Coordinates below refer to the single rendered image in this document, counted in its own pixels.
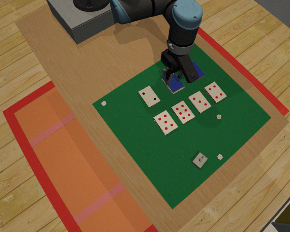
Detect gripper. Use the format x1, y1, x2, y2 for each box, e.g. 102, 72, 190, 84
161, 49, 185, 85

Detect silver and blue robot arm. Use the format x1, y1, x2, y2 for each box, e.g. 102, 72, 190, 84
73, 0, 203, 83

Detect cream playing card with black pips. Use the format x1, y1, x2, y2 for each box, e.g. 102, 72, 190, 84
138, 86, 160, 107

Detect green felt card mat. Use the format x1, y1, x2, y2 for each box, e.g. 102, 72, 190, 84
92, 43, 271, 209

